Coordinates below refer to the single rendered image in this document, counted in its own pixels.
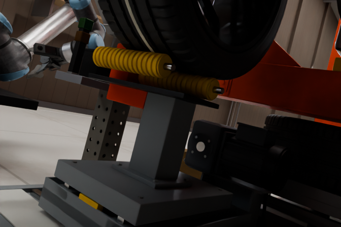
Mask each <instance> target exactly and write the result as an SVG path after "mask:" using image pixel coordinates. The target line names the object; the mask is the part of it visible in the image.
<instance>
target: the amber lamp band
mask: <svg viewBox="0 0 341 227"><path fill-rule="evenodd" d="M89 39H90V34H89V33H86V32H84V31H77V32H76V35H75V39H74V40H75V41H77V42H82V43H85V44H88V43H89Z"/></svg>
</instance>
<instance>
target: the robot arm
mask: <svg viewBox="0 0 341 227"><path fill-rule="evenodd" d="M64 1H65V4H64V5H63V6H62V7H61V8H59V9H58V10H56V11H55V12H53V13H52V14H51V15H49V16H48V17H46V18H45V19H43V20H42V21H41V22H39V23H38V24H36V25H35V26H33V27H32V28H31V29H29V30H28V31H26V32H25V33H24V34H22V35H21V36H19V37H18V38H13V37H12V38H10V36H9V35H10V34H12V32H13V29H12V27H11V25H10V23H9V21H8V20H7V19H6V17H5V16H4V15H3V14H2V13H1V12H0V81H3V82H9V81H13V80H16V79H18V78H21V77H23V76H24V75H26V74H27V73H28V72H29V67H28V66H27V65H28V64H29V63H30V62H31V61H32V55H33V54H37V55H40V57H41V60H40V62H41V63H42V65H37V66H36V67H35V69H34V70H32V71H31V72H30V73H29V74H27V77H26V78H27V79H30V78H33V77H37V78H42V77H43V76H44V75H43V71H44V70H46V69H47V68H49V70H50V71H55V70H58V69H61V66H62V65H64V64H67V63H70V61H71V57H72V54H73V50H74V46H75V42H76V41H71V42H68V43H65V44H63V45H62V47H60V48H58V47H53V46H49V45H46V44H47V43H49V42H50V41H51V40H52V39H54V38H55V37H56V36H57V35H59V34H60V33H61V32H62V31H64V30H65V29H66V28H68V27H69V26H70V25H71V24H73V23H74V22H79V20H80V18H88V19H90V20H92V21H94V24H93V28H92V31H90V33H89V34H90V39H89V43H88V44H86V49H96V48H97V47H100V46H103V47H104V46H105V45H104V41H103V40H104V38H105V35H106V30H105V27H104V26H103V25H102V24H101V23H100V22H99V19H98V17H97V15H96V12H95V10H94V8H93V5H92V3H91V0H64ZM54 68H57V69H55V70H52V69H54Z"/></svg>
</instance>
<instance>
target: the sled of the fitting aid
mask: <svg viewBox="0 0 341 227"><path fill-rule="evenodd" d="M38 206H40V207H41V208H42V209H44V210H45V211H46V212H47V213H49V214H50V215H51V216H53V217H54V218H55V219H56V220H58V221H59V222H60V223H62V224H63V225H64V226H65V227H249V225H250V221H251V217H252V213H251V212H249V211H246V210H244V209H242V208H240V207H237V206H235V205H233V204H231V205H230V208H227V209H222V210H216V211H211V212H206V213H201V214H196V215H190V216H185V217H180V218H174V219H169V220H164V221H159V222H154V223H148V224H143V225H137V226H134V225H133V224H131V223H129V222H128V221H126V220H125V219H123V218H121V217H120V216H118V215H117V214H115V213H113V212H112V211H110V210H109V209H107V208H105V207H104V206H102V205H100V204H99V203H97V202H96V201H94V200H92V199H91V198H89V197H87V196H86V195H84V194H83V193H81V192H79V191H78V190H76V189H75V188H73V187H71V186H70V185H68V184H67V183H65V182H63V181H62V180H60V179H58V178H57V177H46V178H45V181H44V185H43V189H42V193H41V196H40V200H39V204H38Z"/></svg>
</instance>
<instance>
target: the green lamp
mask: <svg viewBox="0 0 341 227"><path fill-rule="evenodd" d="M93 24H94V21H92V20H90V19H88V18H80V20H79V24H78V28H84V29H86V30H88V31H92V28H93Z"/></svg>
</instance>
